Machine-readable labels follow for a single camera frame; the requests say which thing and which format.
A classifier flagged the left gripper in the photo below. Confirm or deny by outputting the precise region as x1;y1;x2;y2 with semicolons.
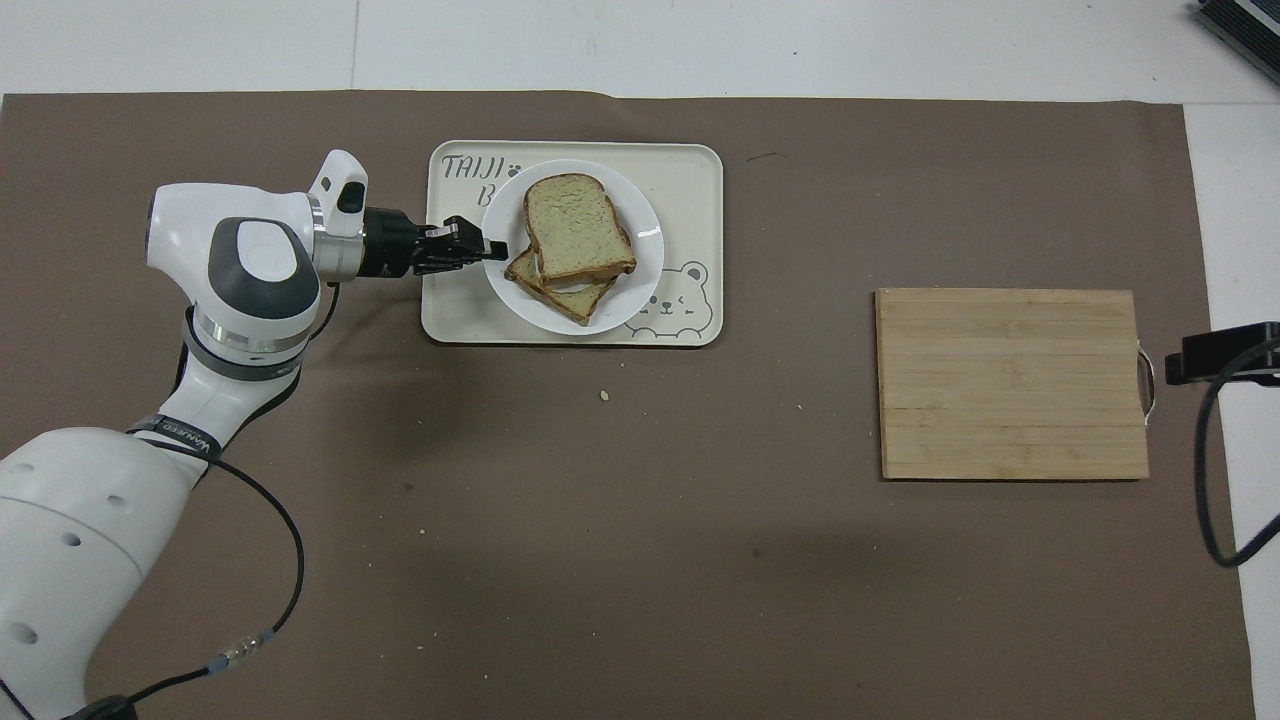
360;207;508;280

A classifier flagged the white round plate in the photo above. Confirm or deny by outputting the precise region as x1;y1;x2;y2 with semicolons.
482;160;665;335

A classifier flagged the toasted bread slice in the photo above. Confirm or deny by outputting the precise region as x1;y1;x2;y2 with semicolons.
504;248;619;328
523;174;638;289

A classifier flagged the cream tray with bear print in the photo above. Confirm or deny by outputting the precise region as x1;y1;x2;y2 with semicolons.
420;141;724;348

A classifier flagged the wooden cutting board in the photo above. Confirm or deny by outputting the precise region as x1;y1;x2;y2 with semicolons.
875;288;1161;482

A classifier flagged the black cable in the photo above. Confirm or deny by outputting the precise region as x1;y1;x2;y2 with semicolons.
1195;340;1280;569
0;283;341;720

